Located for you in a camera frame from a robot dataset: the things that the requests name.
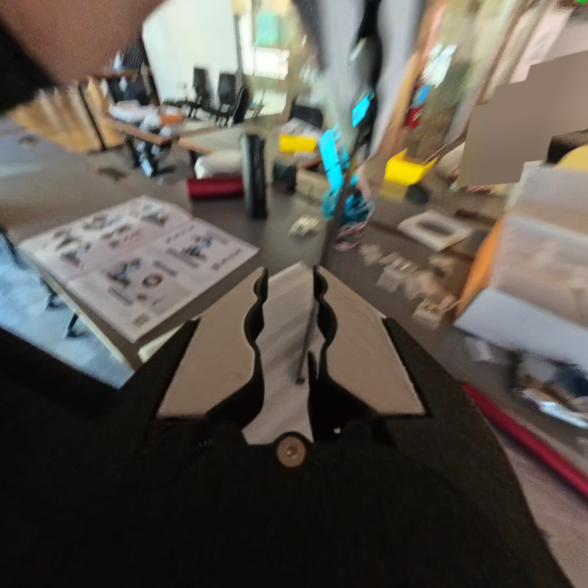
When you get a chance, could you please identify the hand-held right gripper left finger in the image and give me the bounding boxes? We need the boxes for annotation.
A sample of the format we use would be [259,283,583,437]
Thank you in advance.
[155,266,270,420]

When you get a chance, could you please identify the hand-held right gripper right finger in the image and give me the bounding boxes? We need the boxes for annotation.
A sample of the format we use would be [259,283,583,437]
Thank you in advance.
[313,265,426,418]

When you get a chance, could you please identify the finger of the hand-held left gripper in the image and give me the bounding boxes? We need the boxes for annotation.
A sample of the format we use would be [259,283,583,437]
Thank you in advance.
[303,0,368,138]
[378,0,425,121]

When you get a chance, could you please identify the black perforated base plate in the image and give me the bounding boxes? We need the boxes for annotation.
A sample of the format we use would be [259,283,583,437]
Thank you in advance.
[294,124,368,386]

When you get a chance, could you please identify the grey desk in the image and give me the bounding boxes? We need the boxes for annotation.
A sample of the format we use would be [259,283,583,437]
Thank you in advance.
[0,117,588,588]

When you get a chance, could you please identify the white foam sheet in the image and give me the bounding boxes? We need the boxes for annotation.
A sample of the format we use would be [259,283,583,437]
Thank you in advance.
[137,261,387,446]

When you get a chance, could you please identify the yellow plastic part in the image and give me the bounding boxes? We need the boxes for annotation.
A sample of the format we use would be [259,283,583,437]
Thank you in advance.
[279,133,319,153]

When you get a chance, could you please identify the cluster of small hardware bags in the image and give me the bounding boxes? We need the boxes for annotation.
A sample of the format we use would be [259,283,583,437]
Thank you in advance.
[357,243,460,328]

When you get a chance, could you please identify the yellow plastic box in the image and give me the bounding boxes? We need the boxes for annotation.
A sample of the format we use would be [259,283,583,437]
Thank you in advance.
[383,148,438,188]

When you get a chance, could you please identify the illustrated assembly manual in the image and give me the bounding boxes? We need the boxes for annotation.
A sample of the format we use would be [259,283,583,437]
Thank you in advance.
[20,195,261,344]

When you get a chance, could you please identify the black charger with green display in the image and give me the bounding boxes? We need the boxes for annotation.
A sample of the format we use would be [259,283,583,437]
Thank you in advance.
[272,163,298,193]

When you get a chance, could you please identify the black cylinder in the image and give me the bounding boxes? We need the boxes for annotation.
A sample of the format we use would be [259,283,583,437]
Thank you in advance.
[240,132,270,220]

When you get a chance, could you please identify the red cylinder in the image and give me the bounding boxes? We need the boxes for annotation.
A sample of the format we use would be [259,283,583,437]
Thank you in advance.
[186,176,244,201]

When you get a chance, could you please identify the cardboard box with white flap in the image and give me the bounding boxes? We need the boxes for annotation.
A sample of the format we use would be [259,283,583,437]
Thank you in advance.
[451,158,588,368]

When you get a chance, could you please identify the person's black top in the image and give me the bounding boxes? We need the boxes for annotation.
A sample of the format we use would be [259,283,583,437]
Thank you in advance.
[0,328,184,588]

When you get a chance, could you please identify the red and white servo wires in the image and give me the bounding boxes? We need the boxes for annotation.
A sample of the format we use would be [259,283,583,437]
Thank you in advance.
[333,216,368,251]

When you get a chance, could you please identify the white foam frame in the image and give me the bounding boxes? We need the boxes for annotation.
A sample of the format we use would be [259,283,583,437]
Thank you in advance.
[396,209,475,252]

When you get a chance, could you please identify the red handled screwdriver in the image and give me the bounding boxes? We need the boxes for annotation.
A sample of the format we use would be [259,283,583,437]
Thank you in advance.
[463,383,588,499]

